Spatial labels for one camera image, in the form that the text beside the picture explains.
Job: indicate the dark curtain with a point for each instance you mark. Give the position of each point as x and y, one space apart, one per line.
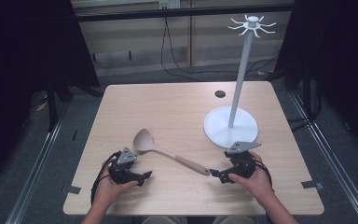
28 62
338 62

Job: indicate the yellow floor tape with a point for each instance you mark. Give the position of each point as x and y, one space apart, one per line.
42 106

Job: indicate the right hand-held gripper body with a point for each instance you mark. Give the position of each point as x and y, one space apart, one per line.
241 161

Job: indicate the black stand leg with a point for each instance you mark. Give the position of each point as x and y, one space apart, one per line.
52 109

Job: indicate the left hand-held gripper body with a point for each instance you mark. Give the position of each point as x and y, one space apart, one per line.
125 157

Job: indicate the person's right hand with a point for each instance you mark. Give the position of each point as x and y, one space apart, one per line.
256 185

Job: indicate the white wall power outlet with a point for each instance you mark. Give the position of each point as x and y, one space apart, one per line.
169 3

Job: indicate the person's left hand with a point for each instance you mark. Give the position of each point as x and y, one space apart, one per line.
108 191

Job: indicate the black metal bar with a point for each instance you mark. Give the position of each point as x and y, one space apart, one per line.
180 13

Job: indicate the beige silicone spoon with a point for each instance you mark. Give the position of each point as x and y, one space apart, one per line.
143 141

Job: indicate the metal floor rail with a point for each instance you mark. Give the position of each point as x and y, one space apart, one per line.
332 155
37 165

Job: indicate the person's right leg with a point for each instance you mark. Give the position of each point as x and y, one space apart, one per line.
234 220

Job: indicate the white hook rack stand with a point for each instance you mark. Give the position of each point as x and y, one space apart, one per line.
222 128

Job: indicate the grey table edge bracket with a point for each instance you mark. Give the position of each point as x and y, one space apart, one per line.
71 189
312 184

